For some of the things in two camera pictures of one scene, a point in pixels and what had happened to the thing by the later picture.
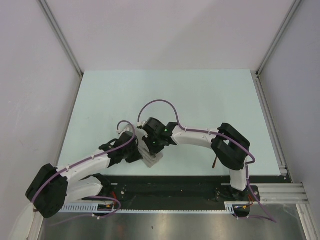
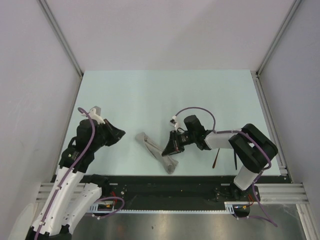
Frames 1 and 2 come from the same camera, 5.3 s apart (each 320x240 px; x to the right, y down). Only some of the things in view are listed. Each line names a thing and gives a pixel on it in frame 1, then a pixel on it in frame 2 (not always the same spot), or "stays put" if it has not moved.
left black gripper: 136,156 to 116,133
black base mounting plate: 168,192 stays put
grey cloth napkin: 150,159 to 168,162
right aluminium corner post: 296,2 stays put
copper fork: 214,162 stays put
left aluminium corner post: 61,34 stays put
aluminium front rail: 282,193 stays put
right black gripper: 152,149 to 174,145
